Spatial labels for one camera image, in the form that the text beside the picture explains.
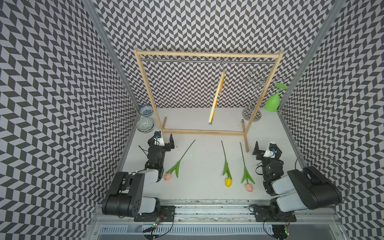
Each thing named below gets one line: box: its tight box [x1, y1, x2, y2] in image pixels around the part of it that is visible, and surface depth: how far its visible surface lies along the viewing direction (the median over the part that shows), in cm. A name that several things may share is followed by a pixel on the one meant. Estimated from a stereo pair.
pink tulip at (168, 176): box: [164, 139, 196, 181], surface depth 88 cm
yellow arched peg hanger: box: [208, 69, 226, 123], surface depth 63 cm
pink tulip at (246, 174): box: [239, 142, 256, 193], surface depth 86 cm
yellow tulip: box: [221, 140, 233, 188], surface depth 86 cm
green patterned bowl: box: [136, 117, 154, 133], surface depth 107 cm
